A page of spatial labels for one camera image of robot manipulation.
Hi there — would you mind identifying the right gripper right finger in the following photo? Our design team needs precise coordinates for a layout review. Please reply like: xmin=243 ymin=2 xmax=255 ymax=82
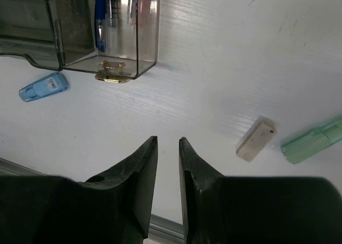
xmin=179 ymin=138 xmax=341 ymax=243

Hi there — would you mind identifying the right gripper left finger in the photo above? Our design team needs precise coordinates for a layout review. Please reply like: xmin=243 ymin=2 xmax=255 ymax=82
xmin=1 ymin=136 xmax=158 ymax=243

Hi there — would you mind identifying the black gel pen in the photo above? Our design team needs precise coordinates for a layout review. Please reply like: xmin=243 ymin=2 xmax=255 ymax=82
xmin=106 ymin=0 xmax=120 ymax=54

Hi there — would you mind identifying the red gel pen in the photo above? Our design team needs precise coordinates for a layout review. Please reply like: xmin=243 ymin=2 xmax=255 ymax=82
xmin=138 ymin=0 xmax=151 ymax=28

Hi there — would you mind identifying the tiered clear stationery organizer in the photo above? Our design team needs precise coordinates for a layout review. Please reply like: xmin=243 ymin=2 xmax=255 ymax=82
xmin=1 ymin=0 xmax=61 ymax=70

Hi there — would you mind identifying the beige eraser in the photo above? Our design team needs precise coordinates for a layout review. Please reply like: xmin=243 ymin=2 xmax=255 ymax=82
xmin=236 ymin=117 xmax=277 ymax=162

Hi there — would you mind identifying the small orange brown item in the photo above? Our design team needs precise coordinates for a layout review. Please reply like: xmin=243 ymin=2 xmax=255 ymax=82
xmin=95 ymin=60 xmax=131 ymax=84

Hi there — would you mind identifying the blue transparent case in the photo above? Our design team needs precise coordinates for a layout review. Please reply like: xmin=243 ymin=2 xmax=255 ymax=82
xmin=19 ymin=72 xmax=68 ymax=102

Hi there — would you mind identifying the clear pen tray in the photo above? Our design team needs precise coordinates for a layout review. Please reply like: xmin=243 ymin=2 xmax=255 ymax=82
xmin=45 ymin=0 xmax=160 ymax=80

